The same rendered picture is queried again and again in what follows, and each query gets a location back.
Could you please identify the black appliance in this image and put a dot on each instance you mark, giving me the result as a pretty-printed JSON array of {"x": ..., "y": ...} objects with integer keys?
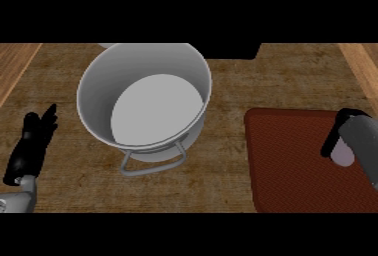
[{"x": 231, "y": 50}]

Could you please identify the grey metal pot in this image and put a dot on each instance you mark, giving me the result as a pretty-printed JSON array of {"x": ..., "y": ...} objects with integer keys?
[{"x": 149, "y": 113}]

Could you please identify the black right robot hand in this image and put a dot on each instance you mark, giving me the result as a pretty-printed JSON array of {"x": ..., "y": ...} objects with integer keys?
[{"x": 333, "y": 140}]

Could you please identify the red-brown tray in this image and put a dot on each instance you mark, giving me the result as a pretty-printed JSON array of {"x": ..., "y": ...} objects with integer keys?
[{"x": 290, "y": 166}]

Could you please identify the pale purple eggplant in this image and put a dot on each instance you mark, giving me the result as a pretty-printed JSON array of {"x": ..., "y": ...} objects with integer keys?
[{"x": 343, "y": 155}]

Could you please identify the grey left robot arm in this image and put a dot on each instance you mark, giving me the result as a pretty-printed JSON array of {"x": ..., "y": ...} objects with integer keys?
[{"x": 20, "y": 200}]

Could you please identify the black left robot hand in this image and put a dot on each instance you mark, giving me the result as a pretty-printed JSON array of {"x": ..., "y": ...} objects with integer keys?
[{"x": 30, "y": 150}]

